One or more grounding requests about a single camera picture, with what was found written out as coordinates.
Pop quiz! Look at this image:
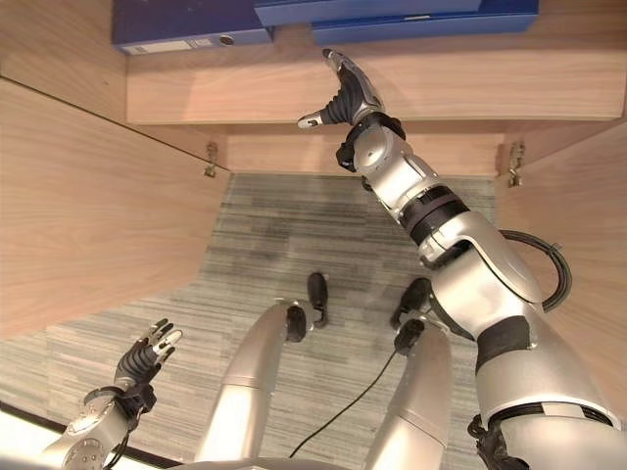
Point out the right silver robot leg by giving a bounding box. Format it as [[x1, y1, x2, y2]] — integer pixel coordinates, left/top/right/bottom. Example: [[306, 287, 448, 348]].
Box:
[[362, 277, 454, 470]]

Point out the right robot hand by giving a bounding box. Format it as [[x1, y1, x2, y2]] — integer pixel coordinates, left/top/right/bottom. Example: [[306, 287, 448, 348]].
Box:
[[297, 47, 385, 130]]

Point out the left silver robot leg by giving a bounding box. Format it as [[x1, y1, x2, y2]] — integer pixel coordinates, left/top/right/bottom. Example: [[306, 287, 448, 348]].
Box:
[[193, 271, 330, 464]]

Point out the blue flat folder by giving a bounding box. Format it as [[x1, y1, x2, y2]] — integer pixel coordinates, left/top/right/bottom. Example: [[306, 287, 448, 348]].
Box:
[[254, 0, 539, 27], [311, 11, 531, 47]]

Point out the black cable on floor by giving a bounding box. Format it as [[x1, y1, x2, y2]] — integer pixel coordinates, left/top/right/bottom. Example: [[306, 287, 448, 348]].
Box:
[[288, 348, 401, 458]]

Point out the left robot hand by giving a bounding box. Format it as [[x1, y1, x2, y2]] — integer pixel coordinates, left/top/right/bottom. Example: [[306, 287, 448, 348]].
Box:
[[113, 317, 184, 388]]

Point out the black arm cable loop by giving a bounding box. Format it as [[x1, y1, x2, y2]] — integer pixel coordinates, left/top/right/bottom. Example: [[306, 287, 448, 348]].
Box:
[[501, 229, 573, 312]]

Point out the wooden cabinet door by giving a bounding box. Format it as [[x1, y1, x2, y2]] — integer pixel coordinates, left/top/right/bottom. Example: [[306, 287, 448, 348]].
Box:
[[495, 116, 627, 422], [0, 76, 232, 341]]

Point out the blue lever arch folder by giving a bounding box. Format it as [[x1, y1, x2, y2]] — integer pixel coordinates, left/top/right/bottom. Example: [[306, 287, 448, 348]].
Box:
[[111, 0, 276, 55]]

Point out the wooden cabinet shelf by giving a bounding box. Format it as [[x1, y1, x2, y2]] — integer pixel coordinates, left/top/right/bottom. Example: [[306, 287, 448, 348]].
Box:
[[125, 31, 627, 124]]

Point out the silver robot leg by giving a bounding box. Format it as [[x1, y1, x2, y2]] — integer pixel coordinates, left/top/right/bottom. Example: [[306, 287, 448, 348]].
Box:
[[193, 271, 330, 464], [362, 277, 454, 470]]

